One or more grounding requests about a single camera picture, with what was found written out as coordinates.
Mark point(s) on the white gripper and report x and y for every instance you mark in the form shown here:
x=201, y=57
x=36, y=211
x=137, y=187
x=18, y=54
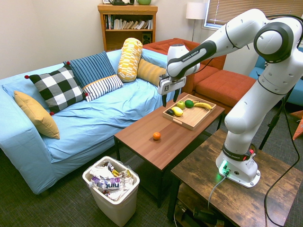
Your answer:
x=171, y=85

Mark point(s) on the orange tangerine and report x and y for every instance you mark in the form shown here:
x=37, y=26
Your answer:
x=156, y=135

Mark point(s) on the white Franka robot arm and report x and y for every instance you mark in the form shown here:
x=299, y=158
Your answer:
x=246, y=113

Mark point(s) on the wooden serving tray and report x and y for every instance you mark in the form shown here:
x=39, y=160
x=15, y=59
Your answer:
x=194, y=117

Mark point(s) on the green apple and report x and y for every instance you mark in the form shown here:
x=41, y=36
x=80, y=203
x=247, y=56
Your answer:
x=180, y=104

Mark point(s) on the dark avocado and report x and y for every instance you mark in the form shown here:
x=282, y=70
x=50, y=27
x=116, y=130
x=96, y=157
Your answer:
x=169, y=112

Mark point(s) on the yellow lemon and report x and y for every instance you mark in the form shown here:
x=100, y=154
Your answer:
x=177, y=111

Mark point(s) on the dark green lime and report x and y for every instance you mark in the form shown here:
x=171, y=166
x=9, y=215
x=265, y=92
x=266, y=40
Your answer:
x=189, y=103

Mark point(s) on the mustard striped pillow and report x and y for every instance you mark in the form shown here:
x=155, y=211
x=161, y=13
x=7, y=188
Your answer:
x=150, y=71

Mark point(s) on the yellow banana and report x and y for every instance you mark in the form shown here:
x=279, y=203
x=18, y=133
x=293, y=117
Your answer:
x=204, y=105

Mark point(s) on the brown wooden coffee table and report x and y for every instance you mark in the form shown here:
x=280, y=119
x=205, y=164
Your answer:
x=165, y=142

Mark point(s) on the orange sofa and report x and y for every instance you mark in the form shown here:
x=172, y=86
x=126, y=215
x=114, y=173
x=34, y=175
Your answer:
x=208, y=68

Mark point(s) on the yellow patterned bolster pillow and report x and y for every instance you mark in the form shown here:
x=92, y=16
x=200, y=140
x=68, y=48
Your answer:
x=129, y=60

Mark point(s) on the orange ottoman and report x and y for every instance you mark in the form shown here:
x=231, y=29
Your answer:
x=225, y=86

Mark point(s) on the black speaker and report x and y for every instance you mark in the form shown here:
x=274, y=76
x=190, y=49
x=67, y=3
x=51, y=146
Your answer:
x=146, y=38

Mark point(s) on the white navy striped pillow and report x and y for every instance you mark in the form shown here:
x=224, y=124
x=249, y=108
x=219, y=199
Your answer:
x=103, y=86

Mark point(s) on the light blue sofa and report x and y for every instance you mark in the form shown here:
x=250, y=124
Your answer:
x=94, y=123

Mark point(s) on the blue striped pillow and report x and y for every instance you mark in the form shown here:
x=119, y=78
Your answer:
x=91, y=67

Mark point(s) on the white shade floor lamp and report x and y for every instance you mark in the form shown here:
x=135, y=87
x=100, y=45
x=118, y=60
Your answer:
x=195, y=10

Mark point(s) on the wooden bookshelf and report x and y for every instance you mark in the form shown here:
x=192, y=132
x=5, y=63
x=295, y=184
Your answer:
x=127, y=9

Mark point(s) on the wooden window blinds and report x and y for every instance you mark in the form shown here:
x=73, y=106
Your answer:
x=220, y=11

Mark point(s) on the green bowl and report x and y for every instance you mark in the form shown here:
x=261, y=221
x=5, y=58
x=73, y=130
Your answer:
x=144, y=2

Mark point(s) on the crushed hint water bottle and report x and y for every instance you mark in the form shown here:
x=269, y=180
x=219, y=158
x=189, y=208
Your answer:
x=109, y=184

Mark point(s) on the black tripod stand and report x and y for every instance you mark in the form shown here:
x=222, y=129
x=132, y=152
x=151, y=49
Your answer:
x=274, y=120

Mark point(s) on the black white checkered pillow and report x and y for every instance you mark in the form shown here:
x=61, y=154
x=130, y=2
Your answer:
x=58, y=88

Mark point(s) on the rustic wooden robot table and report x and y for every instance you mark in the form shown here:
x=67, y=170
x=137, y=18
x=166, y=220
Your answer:
x=232, y=196

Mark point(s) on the white plastic trash bin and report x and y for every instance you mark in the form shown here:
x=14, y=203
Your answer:
x=118, y=208

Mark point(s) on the blue armchair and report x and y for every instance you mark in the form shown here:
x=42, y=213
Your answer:
x=297, y=94

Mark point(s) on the orange fabric item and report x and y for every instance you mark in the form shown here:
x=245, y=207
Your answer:
x=298, y=128

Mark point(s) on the plain mustard pillow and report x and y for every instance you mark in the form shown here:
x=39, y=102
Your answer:
x=38, y=116

